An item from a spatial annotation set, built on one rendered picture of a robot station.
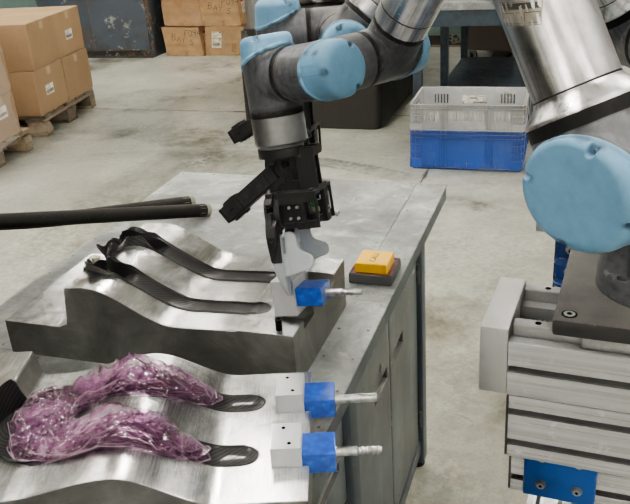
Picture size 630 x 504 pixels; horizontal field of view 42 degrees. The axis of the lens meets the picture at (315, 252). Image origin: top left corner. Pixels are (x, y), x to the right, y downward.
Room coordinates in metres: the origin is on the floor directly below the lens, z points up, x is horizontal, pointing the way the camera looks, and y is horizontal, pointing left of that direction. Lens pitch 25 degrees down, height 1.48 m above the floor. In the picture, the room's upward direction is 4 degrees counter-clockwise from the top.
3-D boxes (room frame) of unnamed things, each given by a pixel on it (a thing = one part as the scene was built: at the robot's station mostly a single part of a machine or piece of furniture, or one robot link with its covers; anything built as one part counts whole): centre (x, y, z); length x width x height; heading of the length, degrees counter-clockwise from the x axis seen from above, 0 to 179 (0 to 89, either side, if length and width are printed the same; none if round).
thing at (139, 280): (1.20, 0.22, 0.92); 0.35 x 0.16 x 0.09; 70
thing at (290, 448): (0.79, 0.00, 0.86); 0.13 x 0.05 x 0.05; 88
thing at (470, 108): (4.33, -0.89, 0.28); 0.61 x 0.41 x 0.15; 70
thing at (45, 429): (0.86, 0.27, 0.90); 0.26 x 0.18 x 0.08; 88
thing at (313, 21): (1.37, -0.07, 1.25); 0.11 x 0.11 x 0.08; 1
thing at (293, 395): (0.90, 0.00, 0.86); 0.13 x 0.05 x 0.05; 88
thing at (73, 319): (1.22, 0.23, 0.87); 0.50 x 0.26 x 0.14; 70
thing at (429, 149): (4.33, -0.89, 0.11); 0.61 x 0.41 x 0.22; 70
